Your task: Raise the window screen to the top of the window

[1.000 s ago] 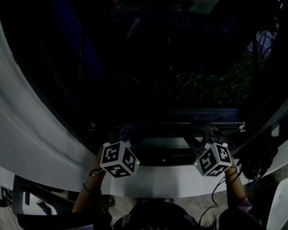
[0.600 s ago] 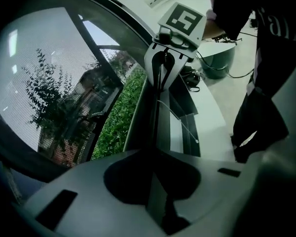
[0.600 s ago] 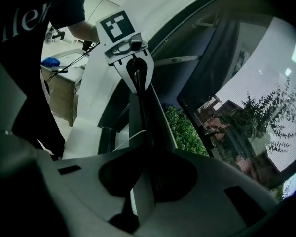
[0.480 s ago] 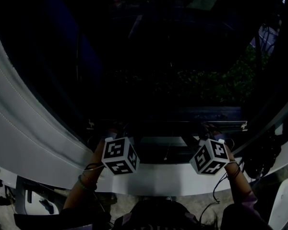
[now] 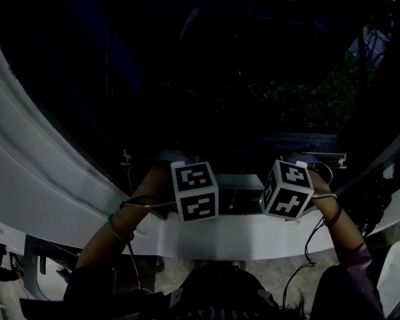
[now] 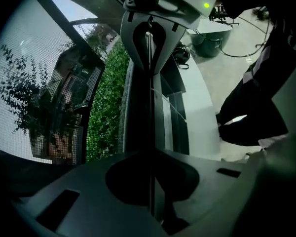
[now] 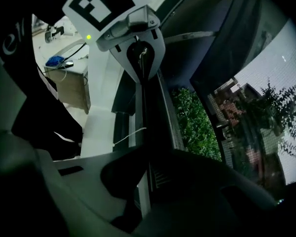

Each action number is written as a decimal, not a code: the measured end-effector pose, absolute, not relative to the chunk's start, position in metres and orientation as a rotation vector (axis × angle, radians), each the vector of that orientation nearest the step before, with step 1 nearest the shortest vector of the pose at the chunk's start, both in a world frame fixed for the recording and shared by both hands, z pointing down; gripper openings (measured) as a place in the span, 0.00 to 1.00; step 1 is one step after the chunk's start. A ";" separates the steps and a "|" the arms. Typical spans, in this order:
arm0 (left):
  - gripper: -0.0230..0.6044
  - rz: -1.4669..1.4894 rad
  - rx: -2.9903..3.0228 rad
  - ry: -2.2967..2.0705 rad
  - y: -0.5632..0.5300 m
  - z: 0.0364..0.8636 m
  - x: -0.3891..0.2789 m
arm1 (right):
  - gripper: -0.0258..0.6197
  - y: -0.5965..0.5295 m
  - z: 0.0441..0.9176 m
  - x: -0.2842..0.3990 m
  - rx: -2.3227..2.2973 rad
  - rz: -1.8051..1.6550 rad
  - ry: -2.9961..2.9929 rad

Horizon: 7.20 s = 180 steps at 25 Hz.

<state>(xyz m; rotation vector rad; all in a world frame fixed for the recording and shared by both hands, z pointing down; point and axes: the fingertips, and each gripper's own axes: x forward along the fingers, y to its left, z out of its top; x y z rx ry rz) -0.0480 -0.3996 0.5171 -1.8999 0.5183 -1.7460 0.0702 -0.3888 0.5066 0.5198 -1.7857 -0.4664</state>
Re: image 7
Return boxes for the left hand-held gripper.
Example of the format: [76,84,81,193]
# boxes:
[61,0,166,83]

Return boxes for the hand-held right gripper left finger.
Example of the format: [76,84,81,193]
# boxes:
[0,131,129,237]

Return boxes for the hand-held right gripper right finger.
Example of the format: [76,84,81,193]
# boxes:
[133,149,278,237]

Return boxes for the glass window with dark frame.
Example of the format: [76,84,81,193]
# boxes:
[138,16,296,203]

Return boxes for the open glass window sash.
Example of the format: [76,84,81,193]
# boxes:
[189,0,290,169]

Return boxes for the green hedge plants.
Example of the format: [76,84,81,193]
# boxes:
[171,87,223,163]

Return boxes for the wooden vanity cabinet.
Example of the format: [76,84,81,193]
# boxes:
[42,57,91,115]

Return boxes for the bright blue cloth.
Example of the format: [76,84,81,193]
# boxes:
[45,55,65,68]

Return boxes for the person's black lettered top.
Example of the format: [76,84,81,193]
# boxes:
[0,0,84,159]

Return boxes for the black cable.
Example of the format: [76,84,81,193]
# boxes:
[63,41,87,62]

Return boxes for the white pull cord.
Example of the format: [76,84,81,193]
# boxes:
[112,126,148,147]

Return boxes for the white cable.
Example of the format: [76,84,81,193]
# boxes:
[56,65,68,82]

